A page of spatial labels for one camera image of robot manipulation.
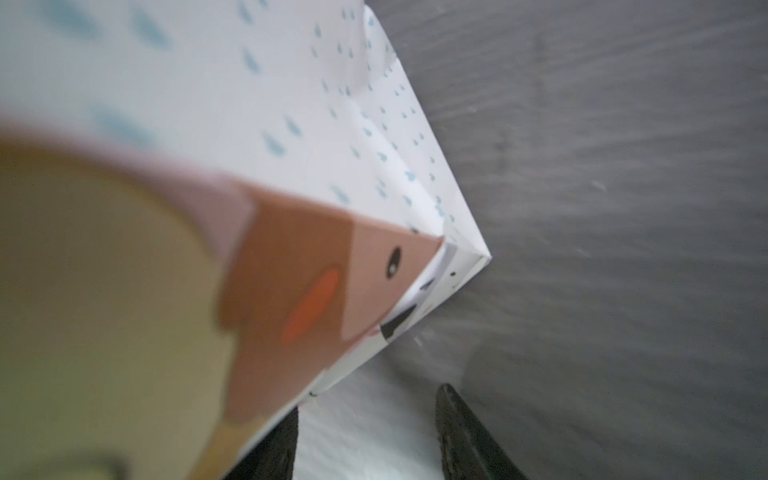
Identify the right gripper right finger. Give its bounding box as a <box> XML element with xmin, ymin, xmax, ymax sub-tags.
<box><xmin>435</xmin><ymin>383</ymin><xmax>527</xmax><ymax>480</ymax></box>

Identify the patterned paper gift bag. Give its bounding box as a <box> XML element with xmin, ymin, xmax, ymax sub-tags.
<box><xmin>1</xmin><ymin>1</ymin><xmax>491</xmax><ymax>479</ymax></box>

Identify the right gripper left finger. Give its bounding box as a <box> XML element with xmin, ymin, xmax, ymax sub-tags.
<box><xmin>224</xmin><ymin>408</ymin><xmax>299</xmax><ymax>480</ymax></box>

